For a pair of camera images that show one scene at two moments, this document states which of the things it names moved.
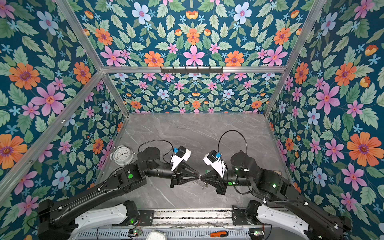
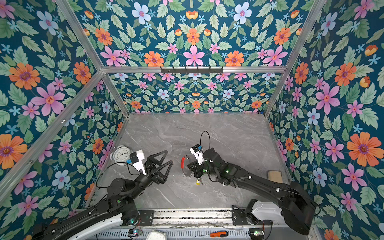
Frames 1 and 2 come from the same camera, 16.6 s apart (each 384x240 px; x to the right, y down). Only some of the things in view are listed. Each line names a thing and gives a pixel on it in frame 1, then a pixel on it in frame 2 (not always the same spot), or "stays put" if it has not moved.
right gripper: [218, 182] to [196, 170]
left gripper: [177, 175] to [156, 177]
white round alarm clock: [122, 155] stays put
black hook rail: [192, 70] stays put
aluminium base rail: [193, 218] stays put
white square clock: [156, 235] stays put
